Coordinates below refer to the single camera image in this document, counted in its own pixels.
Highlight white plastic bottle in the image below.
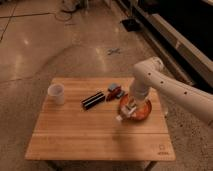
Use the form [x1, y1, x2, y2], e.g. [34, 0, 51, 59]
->
[116, 101, 137, 122]

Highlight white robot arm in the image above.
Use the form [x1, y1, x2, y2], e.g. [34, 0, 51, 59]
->
[130, 57, 213, 128]

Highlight red ceramic bowl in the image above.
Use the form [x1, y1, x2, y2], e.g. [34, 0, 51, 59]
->
[119, 94, 152, 121]

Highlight red and grey toy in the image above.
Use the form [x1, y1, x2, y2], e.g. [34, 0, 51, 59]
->
[106, 83, 125, 101]

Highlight black rectangular box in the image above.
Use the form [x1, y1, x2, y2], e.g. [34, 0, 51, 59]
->
[82, 92, 105, 110]

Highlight wooden table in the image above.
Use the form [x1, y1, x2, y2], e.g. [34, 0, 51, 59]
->
[25, 77, 176, 161]

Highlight white plastic cup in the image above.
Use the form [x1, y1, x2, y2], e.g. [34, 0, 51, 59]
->
[47, 84, 65, 105]

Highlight black floor plate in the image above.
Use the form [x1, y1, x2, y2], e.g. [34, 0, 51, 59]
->
[121, 19, 140, 32]

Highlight white object with cables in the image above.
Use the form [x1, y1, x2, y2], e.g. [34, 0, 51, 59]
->
[62, 0, 88, 13]

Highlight long white wall rail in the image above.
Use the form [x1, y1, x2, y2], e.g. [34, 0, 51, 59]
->
[117, 0, 213, 92]

